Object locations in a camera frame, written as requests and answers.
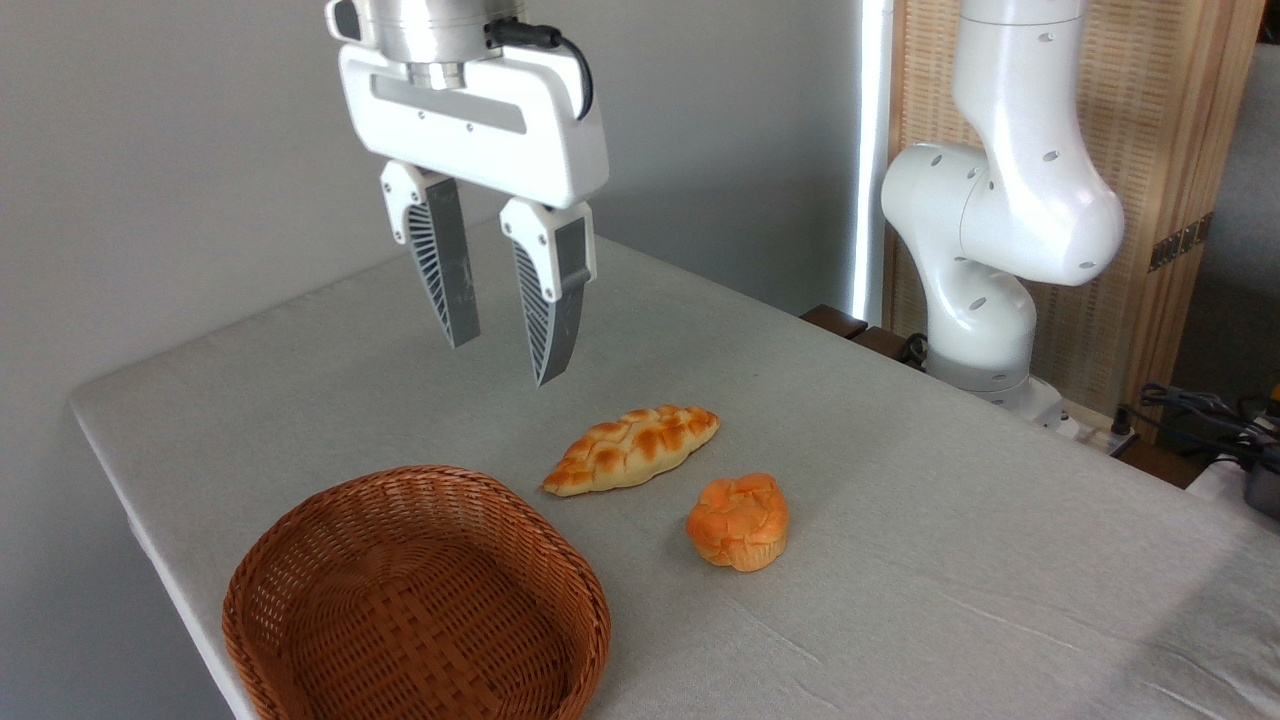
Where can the dark metal screen hinge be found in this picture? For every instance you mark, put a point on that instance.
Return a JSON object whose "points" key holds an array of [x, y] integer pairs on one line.
{"points": [[1180, 242]]}

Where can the dark brown wooden furniture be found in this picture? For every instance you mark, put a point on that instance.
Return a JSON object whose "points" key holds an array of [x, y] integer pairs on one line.
{"points": [[850, 328]]}

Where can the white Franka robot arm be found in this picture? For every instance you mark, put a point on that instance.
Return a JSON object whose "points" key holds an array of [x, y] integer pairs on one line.
{"points": [[1020, 200]]}

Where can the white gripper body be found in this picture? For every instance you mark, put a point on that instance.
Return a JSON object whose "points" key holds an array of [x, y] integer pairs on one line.
{"points": [[540, 140]]}

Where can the round orange bread bun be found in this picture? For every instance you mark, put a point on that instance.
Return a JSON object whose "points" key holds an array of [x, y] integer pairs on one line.
{"points": [[738, 520]]}

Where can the grey tablecloth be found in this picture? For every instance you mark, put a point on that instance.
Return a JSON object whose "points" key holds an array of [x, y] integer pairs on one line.
{"points": [[900, 600]]}

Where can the long braided golden bread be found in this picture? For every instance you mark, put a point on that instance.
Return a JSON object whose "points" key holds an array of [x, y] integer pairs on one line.
{"points": [[632, 450]]}

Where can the white power strip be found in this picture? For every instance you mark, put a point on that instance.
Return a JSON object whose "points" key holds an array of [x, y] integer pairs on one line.
{"points": [[1095, 432]]}

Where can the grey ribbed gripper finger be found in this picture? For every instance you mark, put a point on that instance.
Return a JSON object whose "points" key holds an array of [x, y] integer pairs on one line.
{"points": [[558, 320], [448, 270]]}

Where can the brown woven wicker basket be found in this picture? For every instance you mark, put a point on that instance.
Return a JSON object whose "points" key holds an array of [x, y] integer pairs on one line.
{"points": [[400, 600]]}

